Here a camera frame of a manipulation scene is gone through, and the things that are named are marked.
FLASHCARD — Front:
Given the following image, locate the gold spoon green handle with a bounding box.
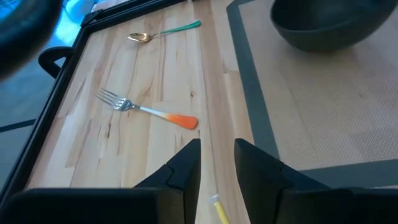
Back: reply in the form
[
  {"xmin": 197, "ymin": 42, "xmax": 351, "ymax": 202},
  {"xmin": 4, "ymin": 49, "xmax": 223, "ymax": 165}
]
[{"xmin": 126, "ymin": 19, "xmax": 202, "ymax": 44}]

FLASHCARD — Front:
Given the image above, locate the black frame handle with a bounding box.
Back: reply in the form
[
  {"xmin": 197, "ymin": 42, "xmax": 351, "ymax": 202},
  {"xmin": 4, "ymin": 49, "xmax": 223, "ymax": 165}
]
[{"xmin": 37, "ymin": 46, "xmax": 75, "ymax": 80}]

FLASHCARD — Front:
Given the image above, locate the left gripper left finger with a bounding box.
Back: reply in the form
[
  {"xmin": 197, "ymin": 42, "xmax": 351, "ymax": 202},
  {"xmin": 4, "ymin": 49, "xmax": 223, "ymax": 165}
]
[{"xmin": 0, "ymin": 138, "xmax": 202, "ymax": 224}]

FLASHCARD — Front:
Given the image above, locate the black bowl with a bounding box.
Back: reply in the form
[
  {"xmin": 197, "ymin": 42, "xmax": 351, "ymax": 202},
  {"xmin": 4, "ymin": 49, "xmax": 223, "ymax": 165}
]
[{"xmin": 269, "ymin": 0, "xmax": 398, "ymax": 53}]

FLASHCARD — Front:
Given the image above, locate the beige placemat dark border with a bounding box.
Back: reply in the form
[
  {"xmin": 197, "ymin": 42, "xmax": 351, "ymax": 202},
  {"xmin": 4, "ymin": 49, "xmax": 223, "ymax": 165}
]
[{"xmin": 226, "ymin": 0, "xmax": 398, "ymax": 189}]

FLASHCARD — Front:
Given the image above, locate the yellow straw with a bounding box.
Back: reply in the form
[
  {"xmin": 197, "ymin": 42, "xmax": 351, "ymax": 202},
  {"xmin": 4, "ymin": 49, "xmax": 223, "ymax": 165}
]
[{"xmin": 207, "ymin": 193, "xmax": 231, "ymax": 224}]

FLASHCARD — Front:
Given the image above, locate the blurred black cable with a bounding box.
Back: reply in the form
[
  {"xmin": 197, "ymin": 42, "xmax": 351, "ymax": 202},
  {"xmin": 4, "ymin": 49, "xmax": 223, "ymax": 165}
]
[{"xmin": 0, "ymin": 0, "xmax": 65, "ymax": 83}]

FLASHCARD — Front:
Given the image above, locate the silver fork orange white handle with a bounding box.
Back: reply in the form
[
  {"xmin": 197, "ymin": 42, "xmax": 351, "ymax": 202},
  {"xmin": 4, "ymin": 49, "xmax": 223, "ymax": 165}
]
[{"xmin": 95, "ymin": 88, "xmax": 200, "ymax": 131}]

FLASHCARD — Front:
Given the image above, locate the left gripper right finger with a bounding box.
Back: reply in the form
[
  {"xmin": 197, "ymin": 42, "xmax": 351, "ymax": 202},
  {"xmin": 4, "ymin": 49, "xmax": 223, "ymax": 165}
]
[{"xmin": 233, "ymin": 138, "xmax": 398, "ymax": 224}]

